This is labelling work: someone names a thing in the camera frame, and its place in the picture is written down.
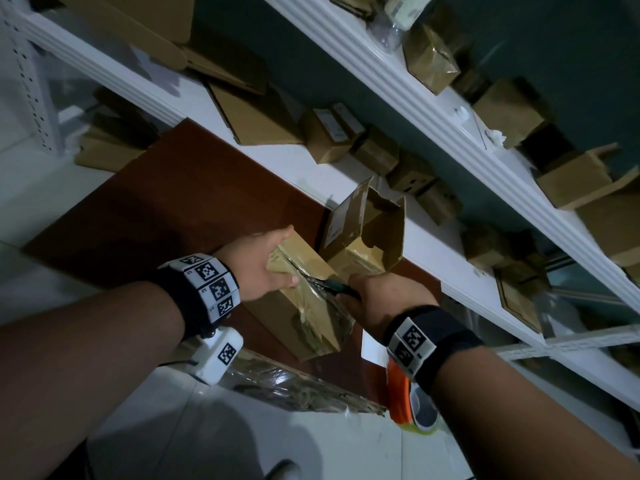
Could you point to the flat cardboard sheet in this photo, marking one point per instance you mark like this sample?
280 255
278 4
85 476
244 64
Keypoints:
255 117

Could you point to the flat cardboard stack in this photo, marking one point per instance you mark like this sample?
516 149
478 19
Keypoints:
517 309

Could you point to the black marker wristband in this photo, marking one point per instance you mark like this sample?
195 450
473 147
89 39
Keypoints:
440 334
210 284

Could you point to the person's right shoe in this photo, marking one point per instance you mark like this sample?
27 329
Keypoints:
282 470

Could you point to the large flat cardboard box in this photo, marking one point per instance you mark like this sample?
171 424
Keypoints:
150 14

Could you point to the person's left hand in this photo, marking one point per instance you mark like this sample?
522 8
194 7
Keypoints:
250 267

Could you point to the person's right hand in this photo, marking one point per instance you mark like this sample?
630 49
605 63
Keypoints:
390 304

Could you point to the small white-labelled cardboard box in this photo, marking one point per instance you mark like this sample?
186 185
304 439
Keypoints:
325 139
350 117

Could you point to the big open-flap cardboard box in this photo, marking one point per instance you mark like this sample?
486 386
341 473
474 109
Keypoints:
575 179

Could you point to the left black marker wristband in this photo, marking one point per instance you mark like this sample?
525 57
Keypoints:
210 284

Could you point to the clear plastic bottle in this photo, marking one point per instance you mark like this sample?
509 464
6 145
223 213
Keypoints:
400 14

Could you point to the white metal shelf unit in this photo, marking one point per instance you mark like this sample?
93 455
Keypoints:
425 119

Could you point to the crumpled white tissue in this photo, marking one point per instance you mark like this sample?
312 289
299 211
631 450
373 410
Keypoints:
495 138

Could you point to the cardboard box under shelf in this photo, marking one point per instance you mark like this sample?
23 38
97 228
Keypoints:
110 149

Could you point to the orange tape dispenser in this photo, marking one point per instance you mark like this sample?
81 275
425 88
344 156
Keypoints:
397 394

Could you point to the person's right forearm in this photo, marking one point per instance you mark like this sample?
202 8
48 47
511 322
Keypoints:
500 424

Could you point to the small taped brown package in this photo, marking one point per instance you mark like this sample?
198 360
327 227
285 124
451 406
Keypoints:
430 62

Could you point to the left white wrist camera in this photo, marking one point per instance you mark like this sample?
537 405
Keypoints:
215 354

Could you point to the small flat cardboard piece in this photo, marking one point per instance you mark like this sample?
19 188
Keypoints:
355 2

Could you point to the person's left forearm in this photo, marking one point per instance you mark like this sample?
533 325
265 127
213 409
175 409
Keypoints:
75 374

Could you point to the very large cardboard box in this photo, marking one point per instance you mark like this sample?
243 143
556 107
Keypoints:
610 229

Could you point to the green utility knife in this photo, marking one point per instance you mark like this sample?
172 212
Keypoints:
340 288

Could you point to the narrow cardboard box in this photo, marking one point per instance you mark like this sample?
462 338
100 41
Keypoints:
470 84

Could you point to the white bottle cap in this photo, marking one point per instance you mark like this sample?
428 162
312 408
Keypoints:
461 113

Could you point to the medium cardboard box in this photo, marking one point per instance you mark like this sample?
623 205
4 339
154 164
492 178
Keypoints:
485 247

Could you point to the right black marker wristband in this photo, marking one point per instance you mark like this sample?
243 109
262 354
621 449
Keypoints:
440 334

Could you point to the folded flat cardboard box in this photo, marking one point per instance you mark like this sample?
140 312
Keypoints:
225 59

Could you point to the white paper sheet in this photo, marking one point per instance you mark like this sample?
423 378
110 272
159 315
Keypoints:
372 349

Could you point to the small cardboard box dark holes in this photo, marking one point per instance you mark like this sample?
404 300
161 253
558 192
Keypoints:
410 173

